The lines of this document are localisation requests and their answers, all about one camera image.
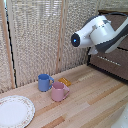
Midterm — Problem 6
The bamboo blind panel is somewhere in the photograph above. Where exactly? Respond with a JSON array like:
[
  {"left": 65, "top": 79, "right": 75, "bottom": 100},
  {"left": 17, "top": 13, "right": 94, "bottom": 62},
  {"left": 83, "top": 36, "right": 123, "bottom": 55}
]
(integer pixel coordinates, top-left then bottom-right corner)
[
  {"left": 63, "top": 0, "right": 101, "bottom": 73},
  {"left": 6, "top": 0, "right": 65, "bottom": 87}
]

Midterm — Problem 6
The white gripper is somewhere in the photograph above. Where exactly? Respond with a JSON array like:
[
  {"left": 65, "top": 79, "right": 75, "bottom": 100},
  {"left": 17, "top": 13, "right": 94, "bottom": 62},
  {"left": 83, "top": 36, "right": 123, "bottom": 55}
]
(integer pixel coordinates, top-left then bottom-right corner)
[{"left": 88, "top": 46, "right": 99, "bottom": 56}]

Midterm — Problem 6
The small yellow block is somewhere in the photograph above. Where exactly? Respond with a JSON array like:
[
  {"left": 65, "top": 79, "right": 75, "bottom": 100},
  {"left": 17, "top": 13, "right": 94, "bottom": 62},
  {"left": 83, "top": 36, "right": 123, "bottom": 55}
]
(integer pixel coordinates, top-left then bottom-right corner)
[{"left": 58, "top": 77, "right": 72, "bottom": 87}]

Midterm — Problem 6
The blue mug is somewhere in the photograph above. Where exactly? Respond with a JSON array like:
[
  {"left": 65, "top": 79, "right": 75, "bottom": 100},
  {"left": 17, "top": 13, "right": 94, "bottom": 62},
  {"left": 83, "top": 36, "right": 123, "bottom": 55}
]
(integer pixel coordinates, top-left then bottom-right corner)
[{"left": 37, "top": 73, "right": 55, "bottom": 93}]

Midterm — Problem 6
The metal drawer handle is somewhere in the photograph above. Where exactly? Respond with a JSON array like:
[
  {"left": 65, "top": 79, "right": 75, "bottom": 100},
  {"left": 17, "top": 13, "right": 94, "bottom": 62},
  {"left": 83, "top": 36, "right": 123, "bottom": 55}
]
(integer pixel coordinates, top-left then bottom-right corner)
[{"left": 96, "top": 55, "right": 123, "bottom": 67}]

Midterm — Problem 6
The white patterned plate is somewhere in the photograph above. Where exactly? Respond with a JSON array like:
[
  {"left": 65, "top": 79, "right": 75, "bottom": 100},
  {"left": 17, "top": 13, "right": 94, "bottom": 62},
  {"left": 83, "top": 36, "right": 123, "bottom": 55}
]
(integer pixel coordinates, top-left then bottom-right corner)
[{"left": 0, "top": 95, "right": 36, "bottom": 128}]

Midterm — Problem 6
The pink mug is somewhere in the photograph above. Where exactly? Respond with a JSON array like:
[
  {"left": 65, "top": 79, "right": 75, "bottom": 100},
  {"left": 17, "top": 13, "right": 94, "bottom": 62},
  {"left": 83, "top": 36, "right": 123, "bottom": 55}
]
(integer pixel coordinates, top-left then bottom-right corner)
[{"left": 50, "top": 81, "right": 71, "bottom": 102}]

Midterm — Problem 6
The brown drawer cabinet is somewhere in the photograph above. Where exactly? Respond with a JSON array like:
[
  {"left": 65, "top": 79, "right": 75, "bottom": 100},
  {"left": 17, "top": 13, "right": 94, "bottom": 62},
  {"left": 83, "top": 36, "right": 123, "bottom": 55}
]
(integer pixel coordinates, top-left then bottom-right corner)
[{"left": 87, "top": 13, "right": 128, "bottom": 83}]

